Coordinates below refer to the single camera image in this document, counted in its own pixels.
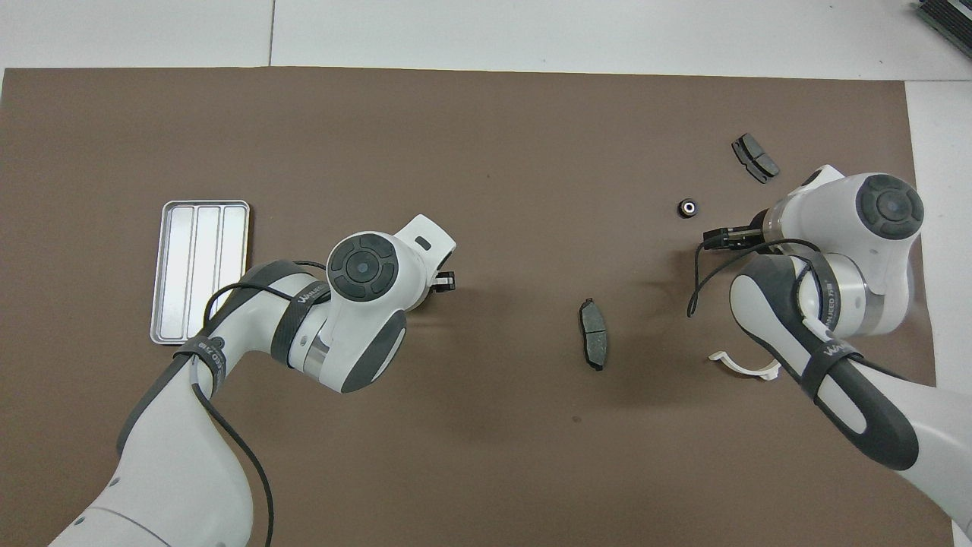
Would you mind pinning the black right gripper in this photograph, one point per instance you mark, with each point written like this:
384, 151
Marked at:
759, 220

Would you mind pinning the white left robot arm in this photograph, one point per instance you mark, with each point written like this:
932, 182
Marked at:
364, 304

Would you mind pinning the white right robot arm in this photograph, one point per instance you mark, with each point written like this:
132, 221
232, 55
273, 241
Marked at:
843, 251

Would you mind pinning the black bearing gear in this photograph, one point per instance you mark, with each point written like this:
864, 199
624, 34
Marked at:
688, 207

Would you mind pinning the silver metal tray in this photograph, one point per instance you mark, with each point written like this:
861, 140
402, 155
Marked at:
194, 266

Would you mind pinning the short dark brake pad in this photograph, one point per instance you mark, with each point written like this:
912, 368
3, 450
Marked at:
755, 158

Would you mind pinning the brown table mat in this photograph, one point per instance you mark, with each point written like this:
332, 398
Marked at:
531, 190

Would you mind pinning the long dark brake pad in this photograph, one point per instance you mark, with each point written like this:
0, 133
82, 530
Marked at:
594, 334

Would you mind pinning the grey ribbed panel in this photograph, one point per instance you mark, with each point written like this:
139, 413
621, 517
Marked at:
949, 19

